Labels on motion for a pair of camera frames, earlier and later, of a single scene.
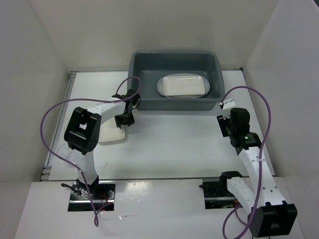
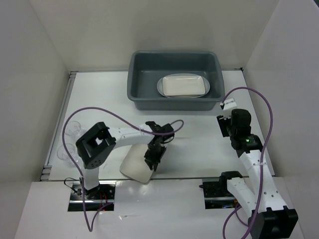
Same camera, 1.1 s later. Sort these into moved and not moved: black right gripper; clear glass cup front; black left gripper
Moved: black left gripper
Not moved: clear glass cup front; black right gripper
